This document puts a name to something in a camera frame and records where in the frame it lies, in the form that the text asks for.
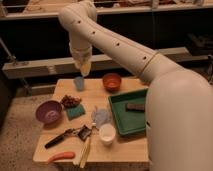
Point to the white cup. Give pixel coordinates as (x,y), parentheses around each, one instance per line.
(107,134)

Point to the light blue cup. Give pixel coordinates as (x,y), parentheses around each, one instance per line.
(79,83)

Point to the green sponge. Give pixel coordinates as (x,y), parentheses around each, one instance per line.
(75,112)

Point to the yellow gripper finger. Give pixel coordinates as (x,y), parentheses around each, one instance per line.
(87,67)
(80,68)

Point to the dark brown eraser block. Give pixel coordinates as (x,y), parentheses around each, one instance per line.
(136,107)

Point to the black handled knife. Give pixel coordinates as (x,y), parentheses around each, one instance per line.
(60,138)

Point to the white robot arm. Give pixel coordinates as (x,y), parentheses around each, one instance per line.
(179,101)

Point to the purple bowl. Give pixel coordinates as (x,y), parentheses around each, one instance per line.
(49,112)

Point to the green tray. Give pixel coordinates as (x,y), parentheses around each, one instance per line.
(128,122)

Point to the background shelf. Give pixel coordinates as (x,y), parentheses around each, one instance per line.
(30,9)

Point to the orange carrot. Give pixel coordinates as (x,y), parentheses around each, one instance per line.
(59,156)

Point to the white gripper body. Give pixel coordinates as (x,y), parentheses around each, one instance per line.
(81,56)

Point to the bunch of brown grapes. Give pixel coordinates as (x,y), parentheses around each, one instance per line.
(70,102)

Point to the long wooden beam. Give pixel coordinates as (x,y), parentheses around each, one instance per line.
(36,68)

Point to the orange bowl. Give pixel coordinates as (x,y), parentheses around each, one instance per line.
(111,81)

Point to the black binder clip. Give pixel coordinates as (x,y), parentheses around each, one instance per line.
(84,133)

